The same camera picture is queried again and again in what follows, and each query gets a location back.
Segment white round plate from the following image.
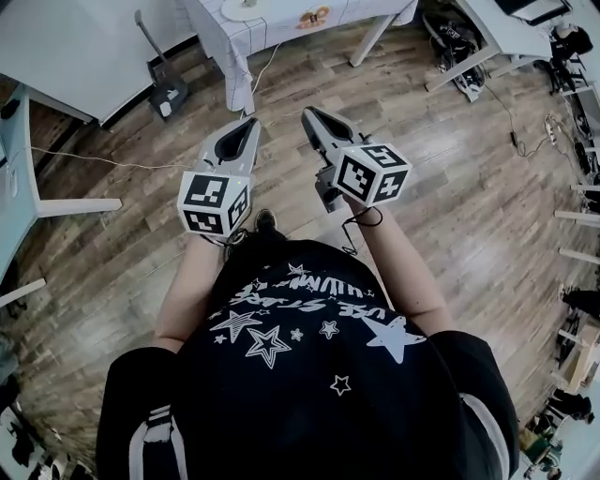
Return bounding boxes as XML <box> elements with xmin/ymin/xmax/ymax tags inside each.
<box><xmin>219</xmin><ymin>0</ymin><xmax>264</xmax><ymax>23</ymax></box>

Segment light blue desk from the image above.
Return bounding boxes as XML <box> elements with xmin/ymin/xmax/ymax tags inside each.
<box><xmin>0</xmin><ymin>82</ymin><xmax>124</xmax><ymax>308</ymax></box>

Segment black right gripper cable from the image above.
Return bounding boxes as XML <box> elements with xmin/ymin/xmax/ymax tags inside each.
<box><xmin>338</xmin><ymin>204</ymin><xmax>383</xmax><ymax>257</ymax></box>

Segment pile of black equipment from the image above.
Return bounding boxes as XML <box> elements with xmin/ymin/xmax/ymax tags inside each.
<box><xmin>423</xmin><ymin>8</ymin><xmax>494</xmax><ymax>102</ymax></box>

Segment white checked tablecloth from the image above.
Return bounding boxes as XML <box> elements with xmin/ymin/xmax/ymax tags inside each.
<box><xmin>180</xmin><ymin>0</ymin><xmax>421</xmax><ymax>116</ymax></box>

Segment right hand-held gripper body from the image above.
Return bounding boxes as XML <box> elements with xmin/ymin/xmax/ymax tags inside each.
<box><xmin>313</xmin><ymin>132</ymin><xmax>413</xmax><ymax>213</ymax></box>

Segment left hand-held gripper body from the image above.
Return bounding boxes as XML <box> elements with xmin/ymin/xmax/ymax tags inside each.
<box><xmin>176</xmin><ymin>125</ymin><xmax>260</xmax><ymax>238</ymax></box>

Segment black floor cable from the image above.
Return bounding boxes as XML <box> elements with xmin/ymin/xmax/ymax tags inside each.
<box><xmin>487</xmin><ymin>83</ymin><xmax>548</xmax><ymax>158</ymax></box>

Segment person's black shoe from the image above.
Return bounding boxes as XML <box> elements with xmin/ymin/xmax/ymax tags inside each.
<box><xmin>254</xmin><ymin>208</ymin><xmax>278</xmax><ymax>235</ymax></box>

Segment white cable under table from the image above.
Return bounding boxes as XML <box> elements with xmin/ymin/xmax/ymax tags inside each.
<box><xmin>239</xmin><ymin>40</ymin><xmax>283</xmax><ymax>119</ymax></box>

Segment thin white floor cable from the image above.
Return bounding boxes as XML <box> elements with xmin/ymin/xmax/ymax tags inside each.
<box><xmin>28</xmin><ymin>145</ymin><xmax>194</xmax><ymax>170</ymax></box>

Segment person's right forearm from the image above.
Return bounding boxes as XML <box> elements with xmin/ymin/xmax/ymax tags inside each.
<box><xmin>346</xmin><ymin>199</ymin><xmax>455</xmax><ymax>339</ymax></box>

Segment white power strip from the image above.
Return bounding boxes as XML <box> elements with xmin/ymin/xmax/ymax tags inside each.
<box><xmin>542</xmin><ymin>113</ymin><xmax>563</xmax><ymax>144</ymax></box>

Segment white rack legs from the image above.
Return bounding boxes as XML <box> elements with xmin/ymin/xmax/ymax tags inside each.
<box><xmin>553</xmin><ymin>182</ymin><xmax>600</xmax><ymax>264</ymax></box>

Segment white table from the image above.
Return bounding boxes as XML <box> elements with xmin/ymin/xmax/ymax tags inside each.
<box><xmin>180</xmin><ymin>0</ymin><xmax>421</xmax><ymax>116</ymax></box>

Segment wooden crate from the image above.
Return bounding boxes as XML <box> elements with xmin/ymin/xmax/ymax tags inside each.
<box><xmin>551</xmin><ymin>322</ymin><xmax>600</xmax><ymax>396</ymax></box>

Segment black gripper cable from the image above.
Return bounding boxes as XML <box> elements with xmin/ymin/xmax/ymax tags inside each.
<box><xmin>338</xmin><ymin>204</ymin><xmax>383</xmax><ymax>257</ymax></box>
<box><xmin>200</xmin><ymin>228</ymin><xmax>250</xmax><ymax>260</ymax></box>

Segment person's left forearm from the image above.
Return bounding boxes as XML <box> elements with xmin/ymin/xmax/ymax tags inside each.
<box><xmin>153</xmin><ymin>232</ymin><xmax>227</xmax><ymax>353</ymax></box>

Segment grey dustpan with long handle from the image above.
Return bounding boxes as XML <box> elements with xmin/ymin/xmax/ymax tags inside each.
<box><xmin>134</xmin><ymin>8</ymin><xmax>191</xmax><ymax>124</ymax></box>

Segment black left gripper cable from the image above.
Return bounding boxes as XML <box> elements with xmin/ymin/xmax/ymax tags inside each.
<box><xmin>200</xmin><ymin>228</ymin><xmax>250</xmax><ymax>260</ymax></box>

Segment white desk with slanted legs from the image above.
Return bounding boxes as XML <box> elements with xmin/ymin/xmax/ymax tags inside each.
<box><xmin>424</xmin><ymin>0</ymin><xmax>555</xmax><ymax>93</ymax></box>

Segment black star-print T-shirt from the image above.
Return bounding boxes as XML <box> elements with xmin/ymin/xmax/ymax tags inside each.
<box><xmin>96</xmin><ymin>237</ymin><xmax>521</xmax><ymax>480</ymax></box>

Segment orange toy bread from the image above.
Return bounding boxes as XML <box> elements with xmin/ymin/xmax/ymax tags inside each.
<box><xmin>298</xmin><ymin>6</ymin><xmax>332</xmax><ymax>30</ymax></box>

